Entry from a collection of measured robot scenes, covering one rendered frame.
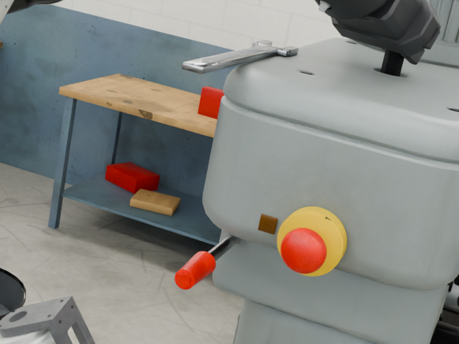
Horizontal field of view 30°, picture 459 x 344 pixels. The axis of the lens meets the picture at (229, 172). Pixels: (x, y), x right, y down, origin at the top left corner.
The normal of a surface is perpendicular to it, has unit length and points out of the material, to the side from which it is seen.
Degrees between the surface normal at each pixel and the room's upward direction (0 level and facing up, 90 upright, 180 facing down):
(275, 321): 83
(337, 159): 90
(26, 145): 90
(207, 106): 90
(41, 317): 32
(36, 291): 0
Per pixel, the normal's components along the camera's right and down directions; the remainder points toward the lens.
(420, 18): -0.51, -0.40
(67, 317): 0.89, -0.23
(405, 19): 0.69, 0.33
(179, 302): 0.18, -0.94
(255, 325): -0.73, 0.06
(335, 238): -0.34, 0.21
